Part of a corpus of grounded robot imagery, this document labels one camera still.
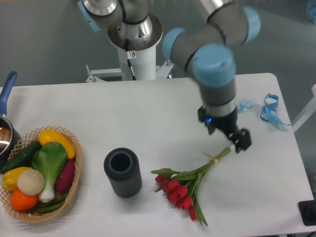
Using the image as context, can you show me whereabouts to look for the orange fruit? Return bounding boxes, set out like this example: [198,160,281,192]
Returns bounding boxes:
[10,189,38,211]

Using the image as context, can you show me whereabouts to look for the black cable on pedestal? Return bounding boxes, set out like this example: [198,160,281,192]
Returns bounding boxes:
[124,39,137,81]

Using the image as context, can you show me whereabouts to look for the black device at table edge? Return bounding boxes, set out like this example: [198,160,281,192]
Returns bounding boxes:
[298,200,316,226]

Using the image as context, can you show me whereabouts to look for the woven wicker basket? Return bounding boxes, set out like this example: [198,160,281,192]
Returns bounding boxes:
[0,126,82,223]

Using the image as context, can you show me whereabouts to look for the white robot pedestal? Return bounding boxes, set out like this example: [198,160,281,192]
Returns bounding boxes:
[116,45,156,81]

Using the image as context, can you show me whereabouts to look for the green bok choy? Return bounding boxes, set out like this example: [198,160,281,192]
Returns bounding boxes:
[31,142,67,203]

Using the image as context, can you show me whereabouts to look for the silver blue-capped robot arm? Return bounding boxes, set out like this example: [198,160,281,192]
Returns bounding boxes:
[78,0,261,152]

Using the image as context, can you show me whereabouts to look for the white metal base bracket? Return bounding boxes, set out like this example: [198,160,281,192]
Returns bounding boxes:
[85,59,174,83]

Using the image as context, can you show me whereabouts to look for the light blue ribbon strip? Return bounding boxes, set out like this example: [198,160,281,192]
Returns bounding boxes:
[237,99,253,113]

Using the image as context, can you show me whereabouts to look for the purple sweet potato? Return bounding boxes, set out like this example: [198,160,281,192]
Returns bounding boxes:
[55,159,75,193]

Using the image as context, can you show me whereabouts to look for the yellow bell pepper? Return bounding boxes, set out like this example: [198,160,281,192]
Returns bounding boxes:
[2,167,31,191]

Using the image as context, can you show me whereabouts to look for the red tulip bouquet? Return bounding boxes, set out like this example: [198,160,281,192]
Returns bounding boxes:
[151,146,233,226]

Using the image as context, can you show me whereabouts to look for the white frame at right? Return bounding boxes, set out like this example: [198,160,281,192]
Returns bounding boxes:
[292,84,316,133]

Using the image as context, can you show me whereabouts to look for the blue crumpled ribbon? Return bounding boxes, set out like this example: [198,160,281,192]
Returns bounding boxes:
[260,93,290,125]

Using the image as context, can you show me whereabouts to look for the blue-handled saucepan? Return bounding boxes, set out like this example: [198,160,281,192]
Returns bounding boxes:
[0,71,21,168]

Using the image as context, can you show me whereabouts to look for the dark grey ribbed vase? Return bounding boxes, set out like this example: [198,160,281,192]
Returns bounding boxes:
[104,148,142,198]

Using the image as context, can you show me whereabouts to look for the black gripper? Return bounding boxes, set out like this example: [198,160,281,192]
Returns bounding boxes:
[197,106,252,153]

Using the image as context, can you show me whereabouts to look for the green cucumber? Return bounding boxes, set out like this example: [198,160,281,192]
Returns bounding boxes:
[0,141,42,174]

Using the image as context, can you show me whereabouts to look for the cream steamed bun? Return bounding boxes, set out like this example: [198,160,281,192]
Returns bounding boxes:
[17,169,45,196]

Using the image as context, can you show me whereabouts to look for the green bean pods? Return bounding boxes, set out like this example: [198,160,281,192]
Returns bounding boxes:
[35,196,67,214]

